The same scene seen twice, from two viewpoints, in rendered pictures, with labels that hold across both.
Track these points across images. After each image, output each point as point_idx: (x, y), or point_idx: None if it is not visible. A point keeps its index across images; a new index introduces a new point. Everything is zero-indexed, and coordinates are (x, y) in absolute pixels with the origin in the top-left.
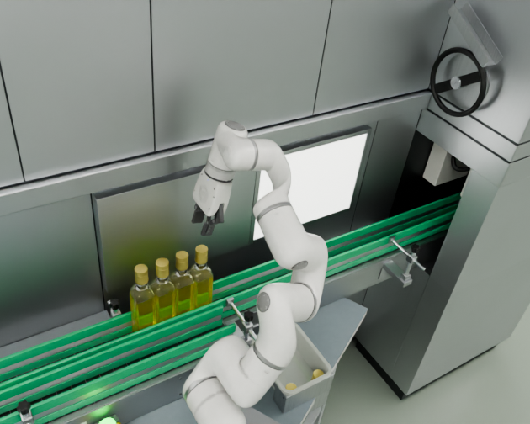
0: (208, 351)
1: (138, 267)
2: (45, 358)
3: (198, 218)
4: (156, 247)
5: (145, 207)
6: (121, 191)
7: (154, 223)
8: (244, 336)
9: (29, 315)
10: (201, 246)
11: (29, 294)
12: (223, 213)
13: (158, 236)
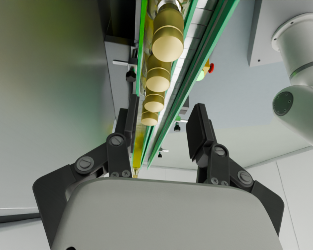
0: (311, 145)
1: (146, 123)
2: (138, 94)
3: (136, 124)
4: (83, 52)
5: (59, 152)
6: None
7: (67, 101)
8: None
9: (106, 103)
10: (159, 45)
11: (102, 119)
12: (277, 236)
13: (75, 66)
